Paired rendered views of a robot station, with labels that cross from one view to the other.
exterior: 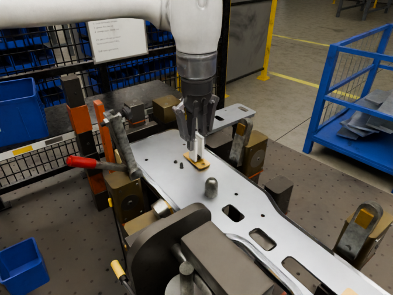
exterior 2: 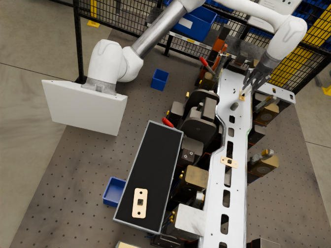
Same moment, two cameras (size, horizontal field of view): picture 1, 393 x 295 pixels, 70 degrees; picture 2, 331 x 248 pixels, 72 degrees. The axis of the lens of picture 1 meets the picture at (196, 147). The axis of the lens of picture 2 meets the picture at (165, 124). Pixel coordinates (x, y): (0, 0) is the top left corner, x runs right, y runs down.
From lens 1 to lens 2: 0.65 m
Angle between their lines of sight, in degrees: 29
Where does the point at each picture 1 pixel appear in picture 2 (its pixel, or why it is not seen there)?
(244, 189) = (245, 118)
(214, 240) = (212, 104)
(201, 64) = (269, 60)
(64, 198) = (187, 69)
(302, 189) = (282, 157)
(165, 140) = (240, 79)
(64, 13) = (240, 9)
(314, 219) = not seen: hidden behind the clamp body
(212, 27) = (282, 50)
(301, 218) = not seen: hidden behind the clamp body
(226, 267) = (208, 108)
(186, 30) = (273, 45)
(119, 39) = not seen: hidden behind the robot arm
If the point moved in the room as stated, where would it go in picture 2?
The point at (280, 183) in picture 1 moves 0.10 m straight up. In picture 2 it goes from (261, 130) to (272, 119)
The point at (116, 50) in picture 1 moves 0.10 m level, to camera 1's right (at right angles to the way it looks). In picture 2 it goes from (261, 23) to (273, 32)
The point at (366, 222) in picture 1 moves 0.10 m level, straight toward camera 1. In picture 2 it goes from (263, 153) to (243, 150)
